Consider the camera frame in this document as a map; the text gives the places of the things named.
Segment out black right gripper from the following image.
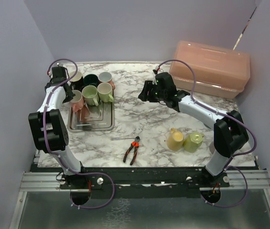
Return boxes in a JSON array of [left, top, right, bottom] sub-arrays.
[[138, 80, 166, 103]]

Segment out pink and blue mug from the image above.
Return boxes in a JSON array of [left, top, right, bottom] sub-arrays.
[[70, 90, 85, 113]]

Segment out black mug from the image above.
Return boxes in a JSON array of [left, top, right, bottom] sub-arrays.
[[69, 71, 84, 91]]

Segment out sage green mug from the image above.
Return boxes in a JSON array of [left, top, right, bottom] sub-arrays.
[[82, 85, 99, 106]]

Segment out dark teal mug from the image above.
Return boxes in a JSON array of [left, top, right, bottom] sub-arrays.
[[83, 74, 99, 87]]

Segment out light green mug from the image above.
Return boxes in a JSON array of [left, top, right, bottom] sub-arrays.
[[97, 83, 114, 103]]

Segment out pink terracotta mug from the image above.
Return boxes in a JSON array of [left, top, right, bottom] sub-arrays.
[[98, 72, 116, 90]]

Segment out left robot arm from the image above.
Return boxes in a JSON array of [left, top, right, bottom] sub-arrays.
[[28, 66, 87, 188]]

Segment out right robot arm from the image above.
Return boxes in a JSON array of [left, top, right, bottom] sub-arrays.
[[138, 73, 249, 187]]

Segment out yellow mug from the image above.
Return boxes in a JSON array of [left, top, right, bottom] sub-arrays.
[[167, 128, 184, 151]]

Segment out lime green faceted mug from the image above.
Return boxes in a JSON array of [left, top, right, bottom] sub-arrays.
[[183, 131, 205, 153]]

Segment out mauve purple mug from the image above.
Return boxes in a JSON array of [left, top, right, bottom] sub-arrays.
[[209, 142, 216, 154]]

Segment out steel tray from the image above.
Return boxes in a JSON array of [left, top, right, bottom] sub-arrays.
[[67, 101, 115, 132]]

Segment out orange black pliers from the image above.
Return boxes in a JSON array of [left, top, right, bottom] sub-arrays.
[[122, 135, 141, 166]]

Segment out pink plastic storage box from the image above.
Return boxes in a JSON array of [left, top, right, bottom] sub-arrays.
[[174, 41, 250, 99]]

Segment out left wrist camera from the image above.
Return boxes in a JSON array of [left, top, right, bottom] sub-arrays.
[[56, 62, 64, 67]]

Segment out clear handle screwdriver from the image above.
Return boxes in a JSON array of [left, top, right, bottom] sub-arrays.
[[111, 136, 135, 141]]

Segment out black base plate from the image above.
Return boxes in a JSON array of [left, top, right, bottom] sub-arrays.
[[29, 164, 231, 199]]

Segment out aluminium rail frame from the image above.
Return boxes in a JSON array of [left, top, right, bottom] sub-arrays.
[[19, 171, 66, 192]]

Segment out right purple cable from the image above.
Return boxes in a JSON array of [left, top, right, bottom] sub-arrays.
[[152, 59, 258, 208]]

